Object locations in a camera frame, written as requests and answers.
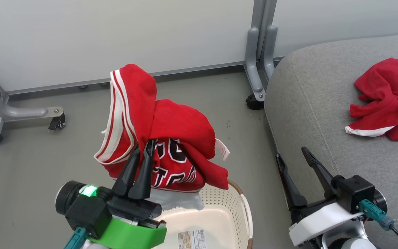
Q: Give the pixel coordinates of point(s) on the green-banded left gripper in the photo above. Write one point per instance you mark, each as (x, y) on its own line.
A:
(130, 235)

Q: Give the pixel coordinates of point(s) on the black round caster wheel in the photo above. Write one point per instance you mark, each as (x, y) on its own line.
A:
(253, 103)

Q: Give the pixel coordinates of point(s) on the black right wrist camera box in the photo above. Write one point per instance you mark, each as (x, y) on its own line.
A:
(356, 192)

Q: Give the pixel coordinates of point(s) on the grey partition bottom rail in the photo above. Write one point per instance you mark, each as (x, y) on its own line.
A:
(192, 71)

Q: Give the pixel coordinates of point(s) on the red shorts with white trim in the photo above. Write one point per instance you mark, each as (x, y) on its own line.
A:
(389, 90)

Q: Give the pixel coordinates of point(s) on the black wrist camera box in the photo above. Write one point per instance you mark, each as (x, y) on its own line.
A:
(86, 214)
(356, 192)

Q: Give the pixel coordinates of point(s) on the grey curved partition leg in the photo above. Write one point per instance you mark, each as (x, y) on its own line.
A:
(19, 112)

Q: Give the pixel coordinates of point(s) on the grey fabric sofa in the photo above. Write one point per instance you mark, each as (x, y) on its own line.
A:
(323, 103)

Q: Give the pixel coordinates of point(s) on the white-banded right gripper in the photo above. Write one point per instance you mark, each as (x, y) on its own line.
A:
(316, 221)

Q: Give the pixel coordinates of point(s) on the paper label sticker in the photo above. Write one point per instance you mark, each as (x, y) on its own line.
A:
(192, 239)

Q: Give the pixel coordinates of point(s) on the red basketball jersey black lettering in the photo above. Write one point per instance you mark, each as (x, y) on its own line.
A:
(178, 121)

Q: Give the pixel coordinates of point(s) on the black caster wheel with lever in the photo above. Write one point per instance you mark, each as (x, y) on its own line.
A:
(57, 122)

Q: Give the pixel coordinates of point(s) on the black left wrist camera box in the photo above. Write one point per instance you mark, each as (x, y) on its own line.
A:
(86, 214)

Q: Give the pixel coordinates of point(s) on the grey double partition post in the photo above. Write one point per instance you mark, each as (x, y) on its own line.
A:
(259, 45)

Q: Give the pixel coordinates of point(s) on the beige perforated plastic laundry basket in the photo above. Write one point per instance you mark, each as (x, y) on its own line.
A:
(226, 214)

